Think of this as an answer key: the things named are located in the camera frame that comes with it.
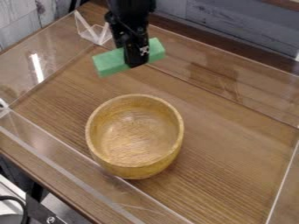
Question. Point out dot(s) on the brown wooden bowl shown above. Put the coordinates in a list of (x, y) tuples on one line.
[(133, 134)]

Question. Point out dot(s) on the green rectangular block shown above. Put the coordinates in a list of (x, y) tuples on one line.
[(111, 62)]

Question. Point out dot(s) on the clear acrylic tray wall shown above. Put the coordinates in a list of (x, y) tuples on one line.
[(41, 139)]

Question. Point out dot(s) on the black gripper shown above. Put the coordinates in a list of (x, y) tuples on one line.
[(127, 18)]

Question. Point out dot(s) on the clear acrylic corner bracket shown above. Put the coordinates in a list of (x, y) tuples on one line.
[(95, 33)]

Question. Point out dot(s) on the black metal table frame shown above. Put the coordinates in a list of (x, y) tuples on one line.
[(44, 208)]

